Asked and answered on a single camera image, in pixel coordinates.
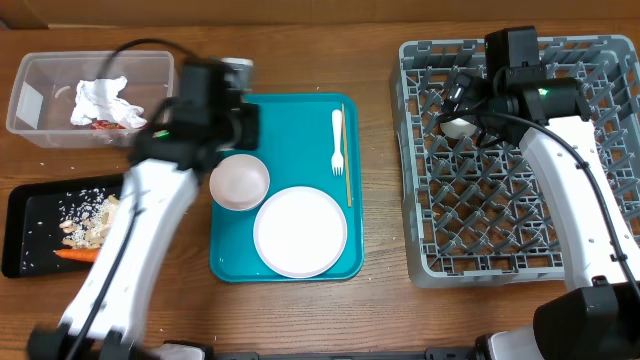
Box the teal serving tray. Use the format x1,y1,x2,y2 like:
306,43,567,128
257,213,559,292
209,93,365,283

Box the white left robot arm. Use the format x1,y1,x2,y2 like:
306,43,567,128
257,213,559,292
27,58,259,359

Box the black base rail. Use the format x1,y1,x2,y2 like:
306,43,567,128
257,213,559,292
213,347,472,360

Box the spilled rice and peanuts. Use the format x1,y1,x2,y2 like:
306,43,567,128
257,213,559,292
22,187,124,271

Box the red snack wrapper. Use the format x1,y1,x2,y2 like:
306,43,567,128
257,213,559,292
90,120,145,130

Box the white plastic cup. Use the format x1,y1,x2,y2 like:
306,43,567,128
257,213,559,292
440,118,477,139

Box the orange carrot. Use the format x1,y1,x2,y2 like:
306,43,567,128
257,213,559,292
54,248,100,263

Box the grey dishwasher rack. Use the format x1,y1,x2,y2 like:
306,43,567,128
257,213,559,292
390,35,639,288

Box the wooden chopstick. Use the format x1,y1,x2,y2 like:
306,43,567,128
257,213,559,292
341,103,352,208

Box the black tray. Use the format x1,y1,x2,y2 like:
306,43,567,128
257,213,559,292
1,174,123,278

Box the white round plate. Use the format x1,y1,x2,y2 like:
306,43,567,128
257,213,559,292
253,186,348,279

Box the white plastic fork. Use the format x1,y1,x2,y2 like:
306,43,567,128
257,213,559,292
331,109,344,176

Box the clear plastic bin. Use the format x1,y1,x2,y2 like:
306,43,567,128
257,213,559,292
6,50,176,148

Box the pink bowl with cereal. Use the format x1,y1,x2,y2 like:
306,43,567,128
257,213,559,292
209,154,270,211

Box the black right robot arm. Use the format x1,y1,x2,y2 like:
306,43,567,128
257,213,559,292
436,26,639,359

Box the white tissue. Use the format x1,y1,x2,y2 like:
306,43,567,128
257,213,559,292
70,76,147,129

